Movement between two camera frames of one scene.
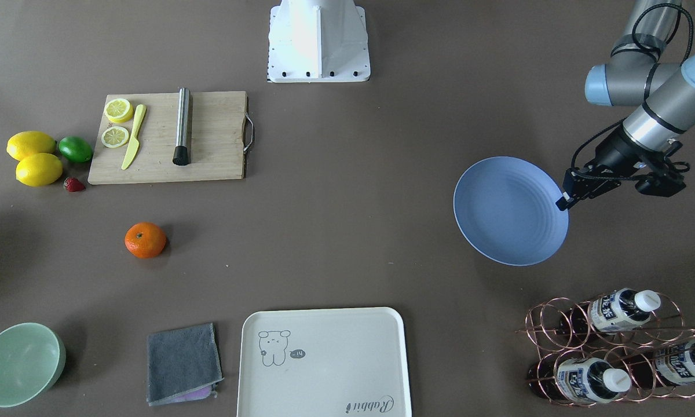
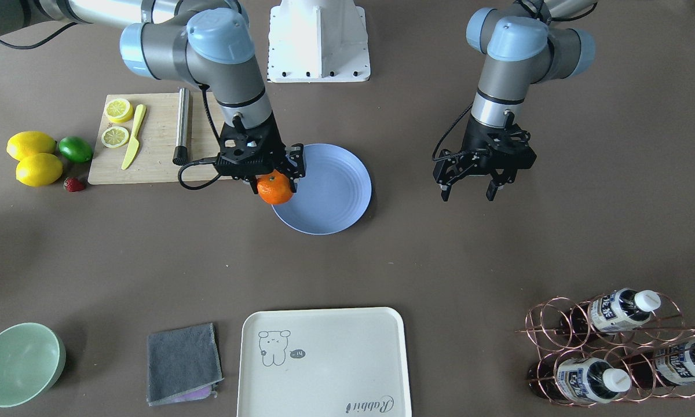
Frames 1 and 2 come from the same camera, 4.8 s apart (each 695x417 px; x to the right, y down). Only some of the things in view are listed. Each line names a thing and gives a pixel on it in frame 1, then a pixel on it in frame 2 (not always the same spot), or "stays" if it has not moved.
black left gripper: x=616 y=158 to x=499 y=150
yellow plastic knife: x=134 y=142 stays
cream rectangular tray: x=333 y=362 stays
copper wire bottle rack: x=616 y=348 stays
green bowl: x=18 y=362 stays
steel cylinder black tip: x=182 y=154 stays
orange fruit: x=145 y=240 to x=274 y=188
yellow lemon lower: x=39 y=169 stays
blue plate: x=505 y=210 to x=333 y=196
